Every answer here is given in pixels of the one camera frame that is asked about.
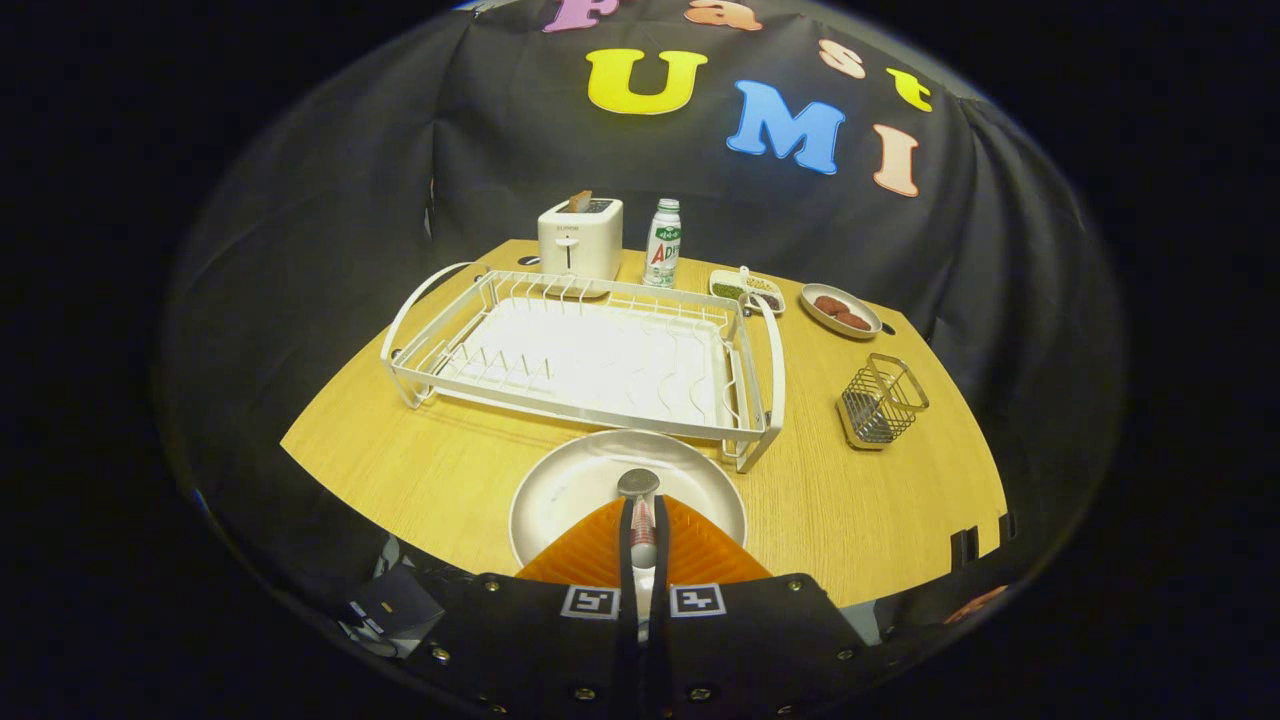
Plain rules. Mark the white green label bottle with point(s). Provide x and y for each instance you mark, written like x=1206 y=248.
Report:
x=663 y=245

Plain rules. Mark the dark box with white labels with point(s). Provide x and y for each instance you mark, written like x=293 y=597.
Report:
x=395 y=610

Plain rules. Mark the toasted bread slice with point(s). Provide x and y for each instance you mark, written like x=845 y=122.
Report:
x=579 y=201

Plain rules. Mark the black backdrop cloth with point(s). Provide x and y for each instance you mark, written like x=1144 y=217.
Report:
x=350 y=180

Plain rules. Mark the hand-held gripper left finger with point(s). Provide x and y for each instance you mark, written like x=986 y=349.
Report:
x=540 y=650

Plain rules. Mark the white toaster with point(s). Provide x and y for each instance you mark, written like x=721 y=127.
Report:
x=580 y=245

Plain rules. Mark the white divided bean dish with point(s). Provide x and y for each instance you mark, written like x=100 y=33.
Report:
x=745 y=290

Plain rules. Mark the small grey oval plate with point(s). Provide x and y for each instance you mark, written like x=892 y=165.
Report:
x=815 y=315

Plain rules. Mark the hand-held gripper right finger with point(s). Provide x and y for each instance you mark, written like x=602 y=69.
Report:
x=750 y=650

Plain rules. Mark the red round patty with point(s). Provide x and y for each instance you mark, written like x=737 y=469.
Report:
x=853 y=321
x=830 y=305

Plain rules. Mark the beige round plate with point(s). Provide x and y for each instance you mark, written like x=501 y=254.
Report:
x=570 y=490

